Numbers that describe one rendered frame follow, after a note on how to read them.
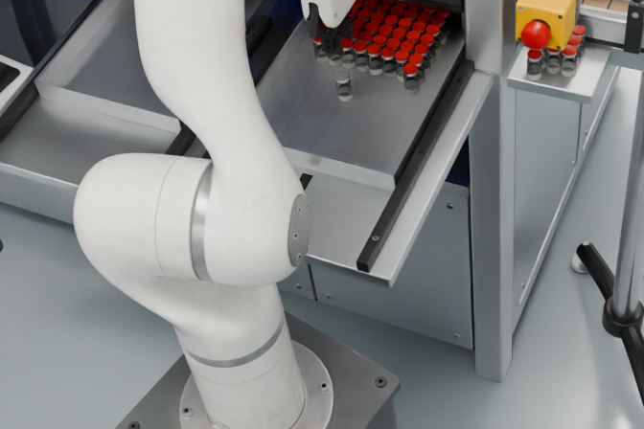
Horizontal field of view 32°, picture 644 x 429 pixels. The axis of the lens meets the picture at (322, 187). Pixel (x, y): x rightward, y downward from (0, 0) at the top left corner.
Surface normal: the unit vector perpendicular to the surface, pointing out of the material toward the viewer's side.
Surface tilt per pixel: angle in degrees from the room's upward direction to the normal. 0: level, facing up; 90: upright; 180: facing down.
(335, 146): 0
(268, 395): 90
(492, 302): 90
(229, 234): 53
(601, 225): 0
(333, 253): 0
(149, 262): 90
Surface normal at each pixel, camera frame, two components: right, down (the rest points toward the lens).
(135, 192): -0.21, -0.36
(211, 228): -0.26, 0.05
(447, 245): -0.42, 0.72
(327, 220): -0.12, -0.65
